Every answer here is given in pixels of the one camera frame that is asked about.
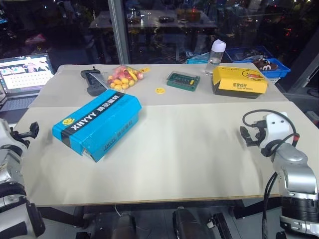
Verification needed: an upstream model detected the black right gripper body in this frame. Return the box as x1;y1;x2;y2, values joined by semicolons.
252;126;267;148

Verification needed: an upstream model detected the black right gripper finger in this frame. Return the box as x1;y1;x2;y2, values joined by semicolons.
240;125;251;141
245;137;260;148

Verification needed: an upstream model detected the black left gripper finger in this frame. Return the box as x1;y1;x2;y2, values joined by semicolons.
29;121;40;139

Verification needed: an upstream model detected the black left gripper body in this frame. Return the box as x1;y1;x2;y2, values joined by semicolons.
10;130;31;148

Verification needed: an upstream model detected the blue XHYYY cardboard box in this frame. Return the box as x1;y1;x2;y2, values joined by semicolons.
51;89;143;163

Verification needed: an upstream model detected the yellow and black box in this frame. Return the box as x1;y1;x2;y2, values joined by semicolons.
212;65;269;100

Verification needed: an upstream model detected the open laptop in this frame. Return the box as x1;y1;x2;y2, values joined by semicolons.
0;52;55;112

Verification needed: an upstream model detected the blue plastic bin with toy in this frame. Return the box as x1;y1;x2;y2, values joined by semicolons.
231;58;292;79

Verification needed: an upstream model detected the black power strip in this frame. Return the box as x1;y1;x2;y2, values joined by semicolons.
80;66;109;97

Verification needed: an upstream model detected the clear bottle with white cap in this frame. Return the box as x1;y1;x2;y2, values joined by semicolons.
204;39;227;76

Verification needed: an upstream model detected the dark blue plastic bin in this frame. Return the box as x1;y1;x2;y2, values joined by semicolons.
223;45;275;63

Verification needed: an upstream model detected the green screwdriver bit case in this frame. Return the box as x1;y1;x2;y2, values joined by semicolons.
166;70;201;93

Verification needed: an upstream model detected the dark rounded shape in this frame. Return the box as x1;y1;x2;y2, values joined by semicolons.
116;212;137;239
172;206;200;239

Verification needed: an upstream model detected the clear bag of toy fruit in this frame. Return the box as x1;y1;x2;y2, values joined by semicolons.
107;65;151;91

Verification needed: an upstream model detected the grey window pillar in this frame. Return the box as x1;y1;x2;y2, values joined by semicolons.
108;0;131;66

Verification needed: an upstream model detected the dark background table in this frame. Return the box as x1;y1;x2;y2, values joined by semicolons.
88;9;218;63

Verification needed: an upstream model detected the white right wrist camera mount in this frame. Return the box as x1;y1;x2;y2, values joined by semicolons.
260;112;291;156

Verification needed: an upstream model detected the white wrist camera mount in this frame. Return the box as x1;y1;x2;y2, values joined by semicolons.
0;119;12;143
260;112;291;156

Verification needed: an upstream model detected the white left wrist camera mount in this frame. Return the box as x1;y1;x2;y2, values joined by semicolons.
0;119;12;143

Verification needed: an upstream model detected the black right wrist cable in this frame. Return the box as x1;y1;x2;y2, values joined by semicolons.
242;109;299;158

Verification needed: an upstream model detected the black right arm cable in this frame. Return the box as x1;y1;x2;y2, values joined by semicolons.
262;171;279;239

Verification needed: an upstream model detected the black table frame bracket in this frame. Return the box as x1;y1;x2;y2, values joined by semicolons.
207;213;231;239

